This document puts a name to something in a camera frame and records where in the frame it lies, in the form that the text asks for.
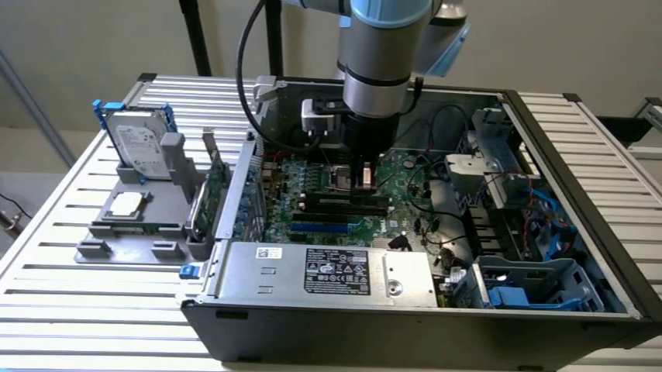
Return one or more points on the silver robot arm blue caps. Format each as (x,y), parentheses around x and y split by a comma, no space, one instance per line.
(380,58)

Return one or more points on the gray metal frame pole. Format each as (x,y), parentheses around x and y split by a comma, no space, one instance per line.
(37,112)

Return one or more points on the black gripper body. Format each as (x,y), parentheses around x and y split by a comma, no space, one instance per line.
(370,131)

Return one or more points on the blue case latch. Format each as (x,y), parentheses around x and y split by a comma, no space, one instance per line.
(190,271)

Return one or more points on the green graphics card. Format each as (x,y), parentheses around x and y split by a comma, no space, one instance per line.
(210,186)

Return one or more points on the gray wrist camera box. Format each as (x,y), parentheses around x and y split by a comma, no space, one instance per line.
(318,120)

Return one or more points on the hard disk in blue bracket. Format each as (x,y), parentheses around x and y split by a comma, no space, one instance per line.
(137,141)

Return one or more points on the gray parts rack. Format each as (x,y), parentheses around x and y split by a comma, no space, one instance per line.
(134,232)

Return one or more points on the open black PC case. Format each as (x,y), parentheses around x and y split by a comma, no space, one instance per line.
(414,333)

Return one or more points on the green motherboard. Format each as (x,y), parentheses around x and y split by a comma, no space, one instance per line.
(321,193)

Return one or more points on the blue expansion slot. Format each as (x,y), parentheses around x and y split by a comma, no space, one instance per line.
(318,228)

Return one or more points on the silver metal drive cage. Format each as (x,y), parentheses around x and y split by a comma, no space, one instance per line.
(497,170)

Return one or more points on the gray disk bay blue latch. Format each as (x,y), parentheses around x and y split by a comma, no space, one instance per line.
(533,283)

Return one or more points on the silver power supply unit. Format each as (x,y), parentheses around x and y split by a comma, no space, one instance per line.
(321,271)

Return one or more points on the black RAM slot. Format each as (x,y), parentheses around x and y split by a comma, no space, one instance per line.
(337,208)
(337,214)

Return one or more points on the CPU with white cover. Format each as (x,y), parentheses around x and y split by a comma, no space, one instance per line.
(126,203)

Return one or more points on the black stand post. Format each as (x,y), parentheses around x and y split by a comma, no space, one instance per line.
(274,36)
(197,35)

